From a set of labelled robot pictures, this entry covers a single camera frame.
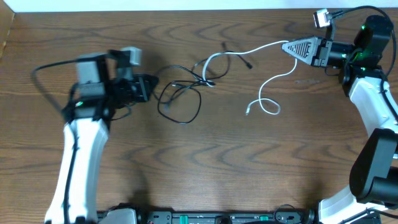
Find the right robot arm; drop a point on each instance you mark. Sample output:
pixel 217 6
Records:
pixel 372 188

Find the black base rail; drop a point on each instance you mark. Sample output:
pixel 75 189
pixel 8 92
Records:
pixel 129 213

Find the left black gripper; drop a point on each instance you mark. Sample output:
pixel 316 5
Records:
pixel 140 88

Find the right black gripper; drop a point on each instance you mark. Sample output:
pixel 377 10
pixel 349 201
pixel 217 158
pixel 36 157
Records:
pixel 321 57

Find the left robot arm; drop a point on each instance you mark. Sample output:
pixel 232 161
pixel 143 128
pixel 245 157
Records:
pixel 106 83

